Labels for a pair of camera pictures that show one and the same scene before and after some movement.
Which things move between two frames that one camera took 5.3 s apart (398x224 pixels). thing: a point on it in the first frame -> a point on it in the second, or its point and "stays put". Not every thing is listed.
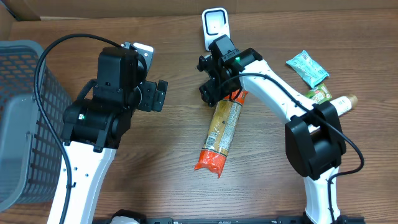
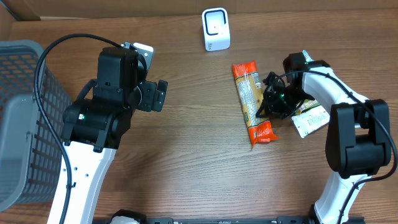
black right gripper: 213,92 -> 274,111
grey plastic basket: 29,157 stays put
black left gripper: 154,98 stays put
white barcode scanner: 216,24 stays put
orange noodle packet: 222,121 -> 251,94
